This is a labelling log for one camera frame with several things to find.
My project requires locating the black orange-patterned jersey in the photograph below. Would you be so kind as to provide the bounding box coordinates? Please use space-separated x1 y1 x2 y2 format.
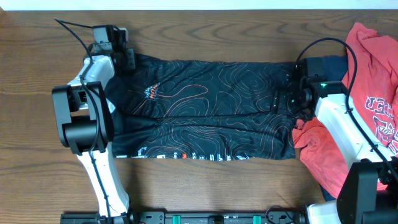
105 55 295 161

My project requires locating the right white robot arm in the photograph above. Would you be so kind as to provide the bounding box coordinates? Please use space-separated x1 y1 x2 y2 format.
271 82 397 223

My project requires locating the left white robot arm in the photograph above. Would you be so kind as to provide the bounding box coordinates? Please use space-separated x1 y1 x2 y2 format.
52 47 136 223

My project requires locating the navy blue cloth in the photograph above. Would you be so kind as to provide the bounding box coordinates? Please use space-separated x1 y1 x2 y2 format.
319 56 348 202

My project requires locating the red printed t-shirt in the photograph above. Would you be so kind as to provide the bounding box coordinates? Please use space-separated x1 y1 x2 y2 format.
293 22 397 183

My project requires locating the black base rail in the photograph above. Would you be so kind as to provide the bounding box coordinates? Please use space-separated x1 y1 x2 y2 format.
60 205 309 224

